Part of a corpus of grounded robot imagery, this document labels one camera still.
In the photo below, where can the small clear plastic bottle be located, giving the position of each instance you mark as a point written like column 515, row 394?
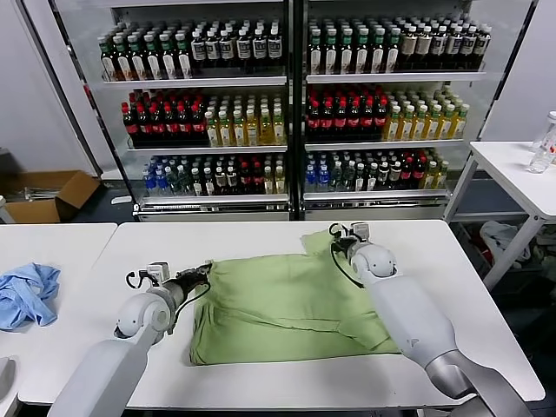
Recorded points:
column 538, row 161

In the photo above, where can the green-cap white-label tea bottle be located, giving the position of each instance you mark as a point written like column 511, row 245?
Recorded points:
column 332, row 55
column 170, row 63
column 394, row 54
column 363, row 55
column 139, row 64
column 184, row 62
column 154, row 63
column 347, row 55
column 109, row 64
column 124, row 64
column 316, row 55
column 379, row 55

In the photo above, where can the white-cap pale-label bottle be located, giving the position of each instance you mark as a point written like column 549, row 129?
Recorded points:
column 372, row 177
column 360, row 177

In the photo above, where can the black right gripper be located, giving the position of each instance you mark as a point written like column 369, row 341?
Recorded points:
column 346, row 247

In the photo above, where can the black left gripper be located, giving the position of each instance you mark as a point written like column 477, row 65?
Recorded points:
column 193, row 280

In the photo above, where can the white flat floor object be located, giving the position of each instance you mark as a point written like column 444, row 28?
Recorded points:
column 121, row 200

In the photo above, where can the tall clear plastic bottle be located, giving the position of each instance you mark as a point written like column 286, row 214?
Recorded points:
column 551, row 130

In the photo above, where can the blue-label water bottle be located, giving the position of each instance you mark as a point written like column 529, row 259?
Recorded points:
column 312, row 179
column 150, row 183
column 324, row 179
column 162, row 183

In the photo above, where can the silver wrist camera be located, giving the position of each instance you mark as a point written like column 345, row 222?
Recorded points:
column 360, row 231
column 158, row 273

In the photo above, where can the beige-label dark drink bottle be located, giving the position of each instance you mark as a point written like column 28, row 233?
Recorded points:
column 425, row 47
column 440, row 47
column 220, row 181
column 232, row 181
column 484, row 46
column 455, row 47
column 470, row 47
column 410, row 47

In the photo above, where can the white furniture piece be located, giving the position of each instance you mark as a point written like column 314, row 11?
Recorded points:
column 5, row 212

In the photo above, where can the glass drinks display cabinet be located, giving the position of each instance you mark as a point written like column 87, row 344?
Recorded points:
column 370, row 210
column 217, row 212

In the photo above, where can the white-cap dark drink bottle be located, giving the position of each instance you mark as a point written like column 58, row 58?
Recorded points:
column 212, row 50
column 259, row 48
column 197, row 183
column 209, row 183
column 274, row 48
column 383, row 174
column 395, row 174
column 227, row 50
column 198, row 51
column 243, row 49

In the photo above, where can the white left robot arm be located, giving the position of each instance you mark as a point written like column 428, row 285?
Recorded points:
column 108, row 369

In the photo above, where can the light green T-shirt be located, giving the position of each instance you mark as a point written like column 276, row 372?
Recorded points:
column 282, row 304

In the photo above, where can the dark ribbed laundry basket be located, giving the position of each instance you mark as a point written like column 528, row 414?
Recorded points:
column 467, row 241

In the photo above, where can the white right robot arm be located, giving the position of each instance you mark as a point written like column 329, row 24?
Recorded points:
column 412, row 321

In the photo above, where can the brown cardboard box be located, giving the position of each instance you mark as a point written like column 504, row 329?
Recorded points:
column 74, row 190

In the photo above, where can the red-cap cola bottle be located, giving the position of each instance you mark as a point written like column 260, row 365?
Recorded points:
column 356, row 123
column 370, row 123
column 172, row 127
column 314, row 123
column 328, row 123
column 144, row 127
column 419, row 172
column 186, row 126
column 407, row 172
column 245, row 181
column 130, row 127
column 158, row 127
column 382, row 122
column 257, row 181
column 342, row 123
column 200, row 126

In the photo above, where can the white side table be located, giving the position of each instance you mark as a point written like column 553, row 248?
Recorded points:
column 501, row 171

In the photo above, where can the pale grey-green crumpled cloth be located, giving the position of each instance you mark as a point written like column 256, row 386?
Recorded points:
column 499, row 234

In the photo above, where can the grey crumpled cloth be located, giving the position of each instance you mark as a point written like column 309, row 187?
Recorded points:
column 545, row 243

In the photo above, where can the yellow tea bottle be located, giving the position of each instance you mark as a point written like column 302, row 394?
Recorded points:
column 253, row 130
column 280, row 183
column 433, row 126
column 431, row 174
column 442, row 174
column 279, row 129
column 266, row 130
column 269, row 183
column 461, row 125
column 213, row 131
column 407, row 127
column 239, row 131
column 394, row 127
column 226, row 131
column 420, row 127
column 447, row 126

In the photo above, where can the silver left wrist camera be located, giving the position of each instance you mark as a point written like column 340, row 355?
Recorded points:
column 158, row 273

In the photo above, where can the green-tinted water bottle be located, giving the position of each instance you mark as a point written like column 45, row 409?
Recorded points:
column 174, row 183
column 185, row 183
column 336, row 177
column 348, row 177

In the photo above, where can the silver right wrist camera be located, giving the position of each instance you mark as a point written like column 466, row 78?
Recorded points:
column 360, row 231

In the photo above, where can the light blue crumpled shirt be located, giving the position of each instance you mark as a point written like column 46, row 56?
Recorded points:
column 26, row 295

